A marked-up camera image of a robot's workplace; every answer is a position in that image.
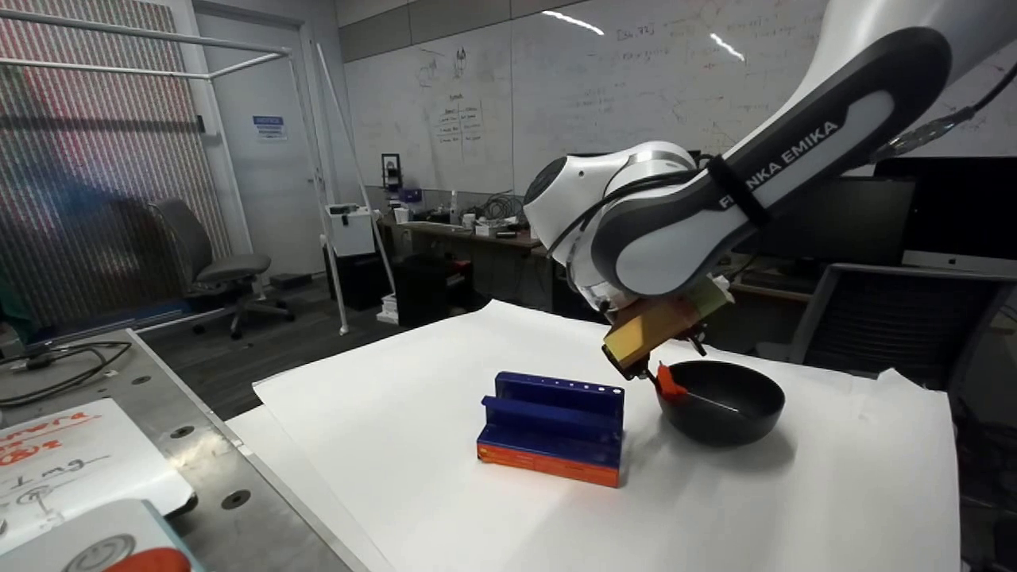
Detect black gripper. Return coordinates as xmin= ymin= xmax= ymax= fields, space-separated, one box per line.
xmin=631 ymin=297 xmax=738 ymax=385

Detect orange handled wrench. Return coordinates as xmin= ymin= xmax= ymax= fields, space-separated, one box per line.
xmin=653 ymin=361 xmax=744 ymax=419

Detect black round bowl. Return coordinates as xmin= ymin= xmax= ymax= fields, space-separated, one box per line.
xmin=656 ymin=360 xmax=789 ymax=449

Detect blue tool holder orange base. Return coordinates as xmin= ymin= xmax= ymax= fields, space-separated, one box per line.
xmin=475 ymin=367 xmax=631 ymax=488

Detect grey mesh chair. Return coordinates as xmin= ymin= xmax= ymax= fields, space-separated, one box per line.
xmin=789 ymin=261 xmax=1017 ymax=396

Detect cluttered background desk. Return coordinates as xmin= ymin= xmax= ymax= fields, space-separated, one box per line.
xmin=383 ymin=186 xmax=547 ymax=323

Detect black computer monitor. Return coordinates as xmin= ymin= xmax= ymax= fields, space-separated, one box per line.
xmin=871 ymin=154 xmax=1017 ymax=270

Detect white rolling cart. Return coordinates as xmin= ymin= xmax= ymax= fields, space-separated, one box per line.
xmin=321 ymin=201 xmax=388 ymax=312

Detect white door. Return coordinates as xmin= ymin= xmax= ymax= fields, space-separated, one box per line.
xmin=193 ymin=2 xmax=329 ymax=281

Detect grey office chair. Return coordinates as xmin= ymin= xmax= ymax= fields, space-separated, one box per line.
xmin=152 ymin=197 xmax=299 ymax=344

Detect white printed card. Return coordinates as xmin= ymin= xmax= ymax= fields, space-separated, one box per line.
xmin=0 ymin=497 xmax=204 ymax=572

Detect paper sign red writing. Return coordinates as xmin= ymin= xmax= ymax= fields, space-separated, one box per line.
xmin=0 ymin=396 xmax=199 ymax=552

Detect wall whiteboard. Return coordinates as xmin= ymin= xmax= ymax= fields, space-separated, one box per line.
xmin=336 ymin=0 xmax=1017 ymax=201

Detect black wall device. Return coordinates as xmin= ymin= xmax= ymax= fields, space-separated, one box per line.
xmin=379 ymin=149 xmax=407 ymax=193

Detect black table cables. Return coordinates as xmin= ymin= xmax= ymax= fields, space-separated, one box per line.
xmin=0 ymin=338 xmax=136 ymax=413

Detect wire mesh cage panel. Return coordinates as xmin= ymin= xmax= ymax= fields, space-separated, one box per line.
xmin=0 ymin=0 xmax=293 ymax=344

